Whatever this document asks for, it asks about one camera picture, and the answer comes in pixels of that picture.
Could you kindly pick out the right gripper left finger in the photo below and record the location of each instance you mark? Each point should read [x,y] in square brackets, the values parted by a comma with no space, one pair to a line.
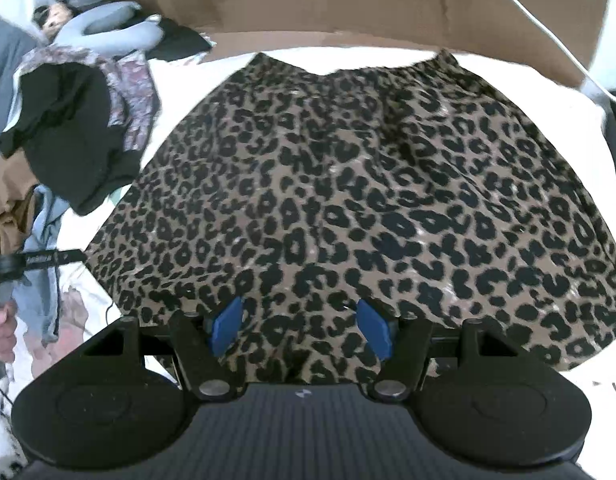
[199,342]

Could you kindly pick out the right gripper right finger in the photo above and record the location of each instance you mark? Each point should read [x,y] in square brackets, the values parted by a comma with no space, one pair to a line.
[401,346]

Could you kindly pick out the leopard print skirt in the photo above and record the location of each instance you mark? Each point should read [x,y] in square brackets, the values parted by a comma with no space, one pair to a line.
[420,187]

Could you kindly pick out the person left hand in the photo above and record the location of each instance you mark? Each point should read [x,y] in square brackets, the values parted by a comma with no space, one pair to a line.
[8,325]

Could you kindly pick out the light blue denim garment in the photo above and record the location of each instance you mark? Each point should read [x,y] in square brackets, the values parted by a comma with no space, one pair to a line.
[36,293]

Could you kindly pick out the mustard brown garment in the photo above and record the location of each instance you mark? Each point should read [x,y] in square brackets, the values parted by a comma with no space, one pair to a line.
[17,201]

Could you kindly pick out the black garment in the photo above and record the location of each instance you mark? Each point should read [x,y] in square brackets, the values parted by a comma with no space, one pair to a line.
[63,129]

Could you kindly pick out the floral patterned garment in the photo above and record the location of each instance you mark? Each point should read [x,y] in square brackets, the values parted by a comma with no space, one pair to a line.
[133,95]

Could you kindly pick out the grey plush toy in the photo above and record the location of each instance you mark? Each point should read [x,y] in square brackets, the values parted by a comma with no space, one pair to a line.
[113,29]

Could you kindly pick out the cream cartoon bed sheet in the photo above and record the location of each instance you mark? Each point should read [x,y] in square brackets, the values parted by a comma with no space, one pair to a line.
[567,118]

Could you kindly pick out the brown cardboard box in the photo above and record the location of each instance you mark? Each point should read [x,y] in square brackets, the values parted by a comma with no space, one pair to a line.
[555,37]

